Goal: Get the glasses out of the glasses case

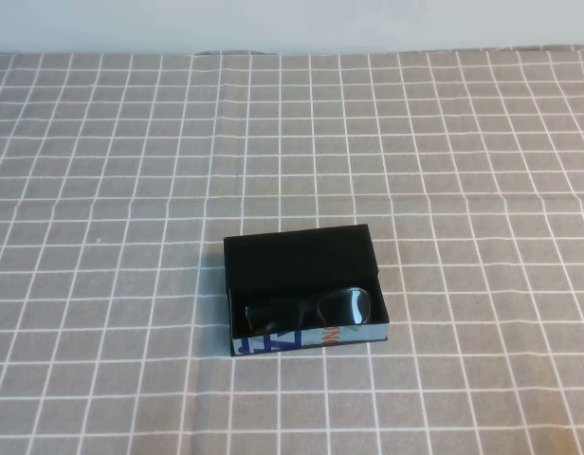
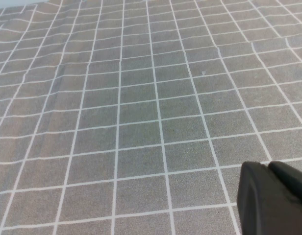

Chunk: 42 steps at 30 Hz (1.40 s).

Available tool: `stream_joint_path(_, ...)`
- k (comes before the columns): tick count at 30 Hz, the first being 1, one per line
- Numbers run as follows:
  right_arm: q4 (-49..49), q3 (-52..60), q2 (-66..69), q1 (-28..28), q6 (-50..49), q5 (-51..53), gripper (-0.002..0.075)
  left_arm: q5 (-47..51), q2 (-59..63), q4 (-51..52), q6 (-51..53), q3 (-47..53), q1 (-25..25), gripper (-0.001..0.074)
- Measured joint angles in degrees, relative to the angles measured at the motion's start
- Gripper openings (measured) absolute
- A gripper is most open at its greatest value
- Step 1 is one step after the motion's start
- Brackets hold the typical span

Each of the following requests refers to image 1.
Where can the grey white checked tablecloth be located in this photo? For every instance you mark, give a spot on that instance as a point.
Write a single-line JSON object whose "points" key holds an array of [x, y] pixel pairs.
{"points": [[107, 237]]}

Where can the black printed glasses case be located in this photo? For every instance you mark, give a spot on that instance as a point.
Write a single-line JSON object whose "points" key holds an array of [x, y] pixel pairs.
{"points": [[292, 265]]}

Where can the black framed glasses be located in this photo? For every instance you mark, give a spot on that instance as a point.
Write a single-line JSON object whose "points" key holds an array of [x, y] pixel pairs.
{"points": [[358, 305]]}

